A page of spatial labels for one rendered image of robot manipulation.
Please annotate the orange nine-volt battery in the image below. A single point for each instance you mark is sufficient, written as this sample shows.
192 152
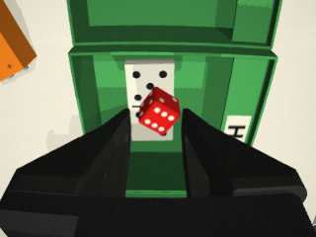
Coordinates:
16 52

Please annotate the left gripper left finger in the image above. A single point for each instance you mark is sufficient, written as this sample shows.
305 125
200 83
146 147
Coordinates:
80 166

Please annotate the red die with white pips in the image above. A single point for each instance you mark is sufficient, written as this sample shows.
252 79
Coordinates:
159 111

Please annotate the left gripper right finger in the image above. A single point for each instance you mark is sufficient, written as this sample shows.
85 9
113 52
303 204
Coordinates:
233 167

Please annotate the white domino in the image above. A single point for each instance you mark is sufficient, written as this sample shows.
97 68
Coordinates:
141 76

